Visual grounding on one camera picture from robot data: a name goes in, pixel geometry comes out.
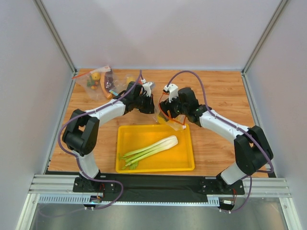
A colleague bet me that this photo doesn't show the red-zip clear bag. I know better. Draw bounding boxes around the red-zip clear bag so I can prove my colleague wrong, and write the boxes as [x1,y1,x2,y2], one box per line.
[158,92,187,131]
[73,66,122,101]

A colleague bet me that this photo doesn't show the fake yellow lemon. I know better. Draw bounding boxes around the fake yellow lemon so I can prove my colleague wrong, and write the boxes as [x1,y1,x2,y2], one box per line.
[157,114,170,125]

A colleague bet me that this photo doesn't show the fake green celery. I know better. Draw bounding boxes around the fake green celery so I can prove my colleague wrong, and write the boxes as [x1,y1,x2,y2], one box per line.
[120,135,178,170]

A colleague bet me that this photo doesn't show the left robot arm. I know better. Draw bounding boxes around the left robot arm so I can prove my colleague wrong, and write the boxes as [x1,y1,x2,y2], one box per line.
[62,81,154,192]

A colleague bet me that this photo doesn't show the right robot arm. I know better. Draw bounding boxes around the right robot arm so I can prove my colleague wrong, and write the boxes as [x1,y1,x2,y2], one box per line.
[159,84,273,187]

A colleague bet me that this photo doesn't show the fake yellow potato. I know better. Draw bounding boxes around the fake yellow potato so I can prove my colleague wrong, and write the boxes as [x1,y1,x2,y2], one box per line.
[126,74,136,84]

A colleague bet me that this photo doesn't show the blue-zip clear bag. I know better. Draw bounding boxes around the blue-zip clear bag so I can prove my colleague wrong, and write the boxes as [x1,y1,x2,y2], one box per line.
[110,74,128,96]

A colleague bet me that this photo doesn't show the fake purple sweet potato slice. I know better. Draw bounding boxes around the fake purple sweet potato slice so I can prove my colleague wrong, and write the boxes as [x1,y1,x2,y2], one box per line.
[100,70,115,99]

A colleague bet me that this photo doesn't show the fake small cherry tomatoes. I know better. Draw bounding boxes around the fake small cherry tomatoes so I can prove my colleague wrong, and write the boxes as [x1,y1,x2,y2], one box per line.
[87,78,99,90]

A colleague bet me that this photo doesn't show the yellow plastic tray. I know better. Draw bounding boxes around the yellow plastic tray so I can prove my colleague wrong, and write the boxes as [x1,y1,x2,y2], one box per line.
[116,125,195,173]

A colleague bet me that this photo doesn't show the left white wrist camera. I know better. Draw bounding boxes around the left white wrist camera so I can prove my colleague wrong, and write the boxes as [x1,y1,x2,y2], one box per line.
[141,79,155,97]

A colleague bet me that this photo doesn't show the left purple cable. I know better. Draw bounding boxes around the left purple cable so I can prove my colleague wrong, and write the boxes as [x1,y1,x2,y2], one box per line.
[57,69,147,218]

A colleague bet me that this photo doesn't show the purple cable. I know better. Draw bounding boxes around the purple cable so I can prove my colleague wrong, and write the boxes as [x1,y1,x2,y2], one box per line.
[57,69,147,218]
[165,70,275,214]

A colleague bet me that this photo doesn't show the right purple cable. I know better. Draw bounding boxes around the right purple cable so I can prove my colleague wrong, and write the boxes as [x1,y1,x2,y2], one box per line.
[165,70,275,214]

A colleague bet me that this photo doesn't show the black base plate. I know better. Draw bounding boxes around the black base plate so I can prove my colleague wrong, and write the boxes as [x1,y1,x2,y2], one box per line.
[73,173,245,203]

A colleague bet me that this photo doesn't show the aluminium frame rail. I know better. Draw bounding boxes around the aluminium frame rail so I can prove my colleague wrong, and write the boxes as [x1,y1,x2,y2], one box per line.
[17,172,302,230]

